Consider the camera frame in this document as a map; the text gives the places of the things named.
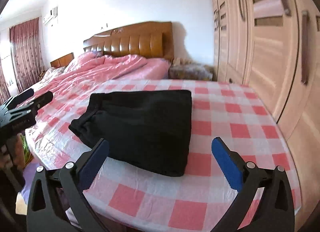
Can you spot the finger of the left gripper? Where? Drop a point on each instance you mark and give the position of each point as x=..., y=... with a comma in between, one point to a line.
x=13, y=102
x=36, y=104

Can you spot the brown wooden side cabinet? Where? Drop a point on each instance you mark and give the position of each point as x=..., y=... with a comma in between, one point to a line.
x=62, y=61

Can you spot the green bag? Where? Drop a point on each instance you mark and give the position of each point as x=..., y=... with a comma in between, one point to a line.
x=27, y=154

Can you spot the light wooden wardrobe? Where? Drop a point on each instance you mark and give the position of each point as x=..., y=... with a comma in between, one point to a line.
x=273, y=46

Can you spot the black sweatpants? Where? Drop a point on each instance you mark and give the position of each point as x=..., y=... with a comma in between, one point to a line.
x=150, y=130

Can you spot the pink quilt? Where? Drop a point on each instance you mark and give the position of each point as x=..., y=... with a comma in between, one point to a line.
x=89, y=72

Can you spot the brown wooden headboard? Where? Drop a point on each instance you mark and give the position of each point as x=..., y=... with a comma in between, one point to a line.
x=148, y=39

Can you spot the white wall air conditioner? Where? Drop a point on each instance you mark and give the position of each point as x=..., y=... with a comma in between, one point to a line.
x=49, y=16

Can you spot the dark red curtain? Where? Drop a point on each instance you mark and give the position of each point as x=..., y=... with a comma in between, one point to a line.
x=22, y=43

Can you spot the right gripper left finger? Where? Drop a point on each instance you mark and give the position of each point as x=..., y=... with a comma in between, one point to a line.
x=45, y=211

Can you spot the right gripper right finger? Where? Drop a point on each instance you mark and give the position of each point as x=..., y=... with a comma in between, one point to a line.
x=275, y=211

